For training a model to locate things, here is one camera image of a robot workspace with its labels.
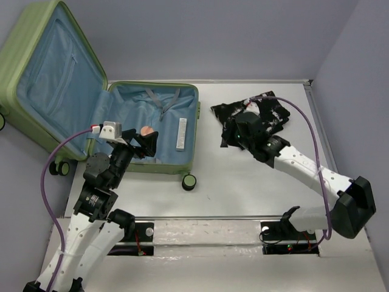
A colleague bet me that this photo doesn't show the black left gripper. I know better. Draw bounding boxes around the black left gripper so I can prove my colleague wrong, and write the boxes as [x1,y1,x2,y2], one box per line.
[111,128,159,187]

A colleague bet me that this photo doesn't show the round pink compact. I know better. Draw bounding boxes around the round pink compact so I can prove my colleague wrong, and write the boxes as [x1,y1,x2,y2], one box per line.
[140,126,154,136]

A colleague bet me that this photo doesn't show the white rectangular tube box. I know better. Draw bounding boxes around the white rectangular tube box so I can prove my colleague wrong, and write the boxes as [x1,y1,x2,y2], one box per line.
[176,118,187,151]

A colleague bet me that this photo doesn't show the black white patterned clothing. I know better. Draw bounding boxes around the black white patterned clothing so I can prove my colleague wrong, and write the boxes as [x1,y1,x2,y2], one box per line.
[210,91,291,134]

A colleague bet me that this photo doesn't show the green hard-shell suitcase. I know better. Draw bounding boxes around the green hard-shell suitcase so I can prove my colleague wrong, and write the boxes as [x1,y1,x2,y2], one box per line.
[1,1,201,190]

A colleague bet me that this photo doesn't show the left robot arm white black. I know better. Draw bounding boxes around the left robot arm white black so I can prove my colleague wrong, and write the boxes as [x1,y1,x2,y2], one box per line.
[24,122,159,291]

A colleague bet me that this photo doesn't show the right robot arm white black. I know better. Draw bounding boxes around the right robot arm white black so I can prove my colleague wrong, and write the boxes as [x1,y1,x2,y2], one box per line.
[222,112,376,239]

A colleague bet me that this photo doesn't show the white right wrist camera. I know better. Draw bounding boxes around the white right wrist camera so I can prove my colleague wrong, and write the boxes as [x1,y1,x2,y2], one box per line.
[244,99,260,116]

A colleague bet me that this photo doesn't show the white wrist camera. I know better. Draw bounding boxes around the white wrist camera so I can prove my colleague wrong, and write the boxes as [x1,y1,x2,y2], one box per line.
[91,121,125,143]
[244,99,260,116]

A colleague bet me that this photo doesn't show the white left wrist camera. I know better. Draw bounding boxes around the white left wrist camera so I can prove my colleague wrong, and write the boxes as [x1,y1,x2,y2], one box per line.
[91,121,125,143]

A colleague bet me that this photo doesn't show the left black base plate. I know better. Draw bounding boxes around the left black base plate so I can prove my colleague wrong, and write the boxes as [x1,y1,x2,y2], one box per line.
[108,221,154,257]

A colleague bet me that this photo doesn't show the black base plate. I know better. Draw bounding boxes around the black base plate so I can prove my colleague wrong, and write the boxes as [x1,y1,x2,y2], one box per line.
[108,221,154,257]
[258,221,320,256]

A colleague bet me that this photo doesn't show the aluminium rail front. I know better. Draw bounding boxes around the aluminium rail front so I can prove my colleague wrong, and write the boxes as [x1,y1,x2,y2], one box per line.
[136,215,281,221]

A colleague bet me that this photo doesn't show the aluminium rail right edge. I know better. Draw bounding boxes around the aluminium rail right edge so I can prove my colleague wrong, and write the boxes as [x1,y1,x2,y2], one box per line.
[303,80,338,171]

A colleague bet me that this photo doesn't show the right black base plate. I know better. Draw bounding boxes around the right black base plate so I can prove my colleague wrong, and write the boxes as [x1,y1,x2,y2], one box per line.
[258,221,320,256]

